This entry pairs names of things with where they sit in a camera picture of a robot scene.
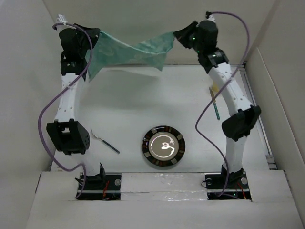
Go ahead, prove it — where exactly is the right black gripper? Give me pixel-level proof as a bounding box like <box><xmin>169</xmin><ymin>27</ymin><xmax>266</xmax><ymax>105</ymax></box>
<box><xmin>173</xmin><ymin>21</ymin><xmax>202</xmax><ymax>54</ymax></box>

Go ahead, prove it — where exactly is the green patterned placemat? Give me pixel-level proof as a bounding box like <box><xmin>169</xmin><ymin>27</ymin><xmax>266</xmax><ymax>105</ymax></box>
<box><xmin>88</xmin><ymin>31</ymin><xmax>175</xmax><ymax>81</ymax></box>

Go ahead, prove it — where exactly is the yellow mug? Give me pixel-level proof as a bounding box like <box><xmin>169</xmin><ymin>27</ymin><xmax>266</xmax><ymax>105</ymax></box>
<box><xmin>212</xmin><ymin>82</ymin><xmax>219</xmax><ymax>92</ymax></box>

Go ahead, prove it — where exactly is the knife with green handle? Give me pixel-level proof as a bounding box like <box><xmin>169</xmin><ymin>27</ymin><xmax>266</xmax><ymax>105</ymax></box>
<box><xmin>209</xmin><ymin>87</ymin><xmax>220</xmax><ymax>121</ymax></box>

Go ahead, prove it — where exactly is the fork with dark handle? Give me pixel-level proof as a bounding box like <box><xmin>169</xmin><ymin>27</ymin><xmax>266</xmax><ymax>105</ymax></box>
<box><xmin>91</xmin><ymin>130</ymin><xmax>120</xmax><ymax>154</ymax></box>

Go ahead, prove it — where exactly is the dark rimmed dinner plate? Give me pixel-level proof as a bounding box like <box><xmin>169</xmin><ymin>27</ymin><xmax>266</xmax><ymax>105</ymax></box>
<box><xmin>142</xmin><ymin>125</ymin><xmax>186</xmax><ymax>167</ymax></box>

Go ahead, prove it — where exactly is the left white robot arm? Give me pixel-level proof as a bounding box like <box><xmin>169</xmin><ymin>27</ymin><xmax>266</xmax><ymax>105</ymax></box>
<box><xmin>46</xmin><ymin>23</ymin><xmax>101</xmax><ymax>156</ymax></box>

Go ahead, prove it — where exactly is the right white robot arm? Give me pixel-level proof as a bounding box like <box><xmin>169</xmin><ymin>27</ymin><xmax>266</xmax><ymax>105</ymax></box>
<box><xmin>173</xmin><ymin>20</ymin><xmax>261</xmax><ymax>188</ymax></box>

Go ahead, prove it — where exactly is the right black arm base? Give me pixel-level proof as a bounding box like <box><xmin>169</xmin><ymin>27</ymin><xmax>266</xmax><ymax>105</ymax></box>
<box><xmin>201</xmin><ymin>166</ymin><xmax>252</xmax><ymax>200</ymax></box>

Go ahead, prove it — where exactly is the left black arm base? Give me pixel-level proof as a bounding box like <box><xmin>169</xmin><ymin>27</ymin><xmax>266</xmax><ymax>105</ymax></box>
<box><xmin>75</xmin><ymin>163</ymin><xmax>122</xmax><ymax>201</ymax></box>

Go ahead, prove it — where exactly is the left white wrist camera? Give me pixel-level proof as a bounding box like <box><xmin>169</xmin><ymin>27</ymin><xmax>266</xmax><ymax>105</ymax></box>
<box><xmin>53</xmin><ymin>14</ymin><xmax>67</xmax><ymax>31</ymax></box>

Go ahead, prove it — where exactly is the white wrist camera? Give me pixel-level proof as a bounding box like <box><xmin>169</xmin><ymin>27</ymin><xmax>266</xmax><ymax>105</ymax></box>
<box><xmin>205</xmin><ymin>11</ymin><xmax>216</xmax><ymax>23</ymax></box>
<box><xmin>53</xmin><ymin>14</ymin><xmax>67</xmax><ymax>31</ymax></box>

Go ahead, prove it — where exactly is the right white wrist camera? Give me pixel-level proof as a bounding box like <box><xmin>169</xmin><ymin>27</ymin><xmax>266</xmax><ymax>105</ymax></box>
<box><xmin>205</xmin><ymin>11</ymin><xmax>216</xmax><ymax>23</ymax></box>

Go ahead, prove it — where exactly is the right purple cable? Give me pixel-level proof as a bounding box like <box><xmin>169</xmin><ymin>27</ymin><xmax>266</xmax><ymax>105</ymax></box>
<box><xmin>195</xmin><ymin>11</ymin><xmax>251</xmax><ymax>198</ymax></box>

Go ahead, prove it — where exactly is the purple cable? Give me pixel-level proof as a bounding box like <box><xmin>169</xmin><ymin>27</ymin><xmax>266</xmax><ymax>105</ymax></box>
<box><xmin>38</xmin><ymin>22</ymin><xmax>93</xmax><ymax>199</ymax></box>
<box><xmin>195</xmin><ymin>11</ymin><xmax>251</xmax><ymax>198</ymax></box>

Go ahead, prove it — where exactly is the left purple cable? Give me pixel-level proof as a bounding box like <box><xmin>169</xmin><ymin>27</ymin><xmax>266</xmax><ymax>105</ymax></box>
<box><xmin>38</xmin><ymin>22</ymin><xmax>93</xmax><ymax>199</ymax></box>

